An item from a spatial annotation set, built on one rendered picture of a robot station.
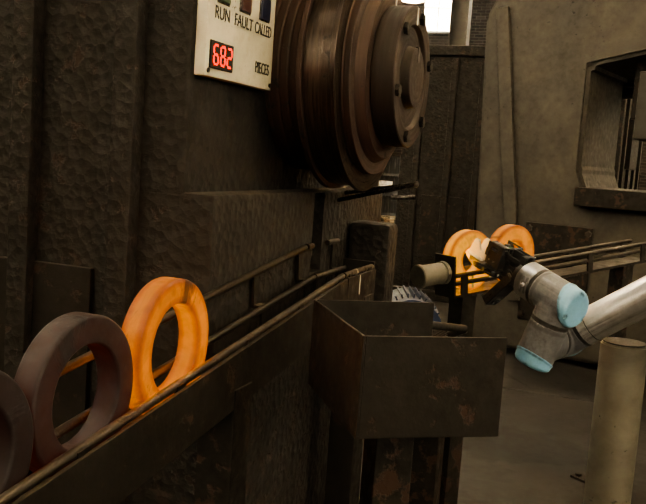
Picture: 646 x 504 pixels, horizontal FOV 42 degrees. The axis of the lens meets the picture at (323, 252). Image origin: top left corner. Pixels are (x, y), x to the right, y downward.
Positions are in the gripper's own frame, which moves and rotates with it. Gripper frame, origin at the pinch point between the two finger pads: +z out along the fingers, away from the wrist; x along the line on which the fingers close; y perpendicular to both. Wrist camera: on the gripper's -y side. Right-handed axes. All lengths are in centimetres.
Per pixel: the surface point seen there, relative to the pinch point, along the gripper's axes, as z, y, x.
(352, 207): 6.7, 9.2, 35.7
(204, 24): -20, 50, 95
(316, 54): -14, 47, 69
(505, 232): -0.2, 5.6, -11.1
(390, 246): -4.7, 4.0, 31.0
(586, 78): 131, 32, -185
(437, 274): -4.1, -4.1, 12.9
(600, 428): -36, -35, -28
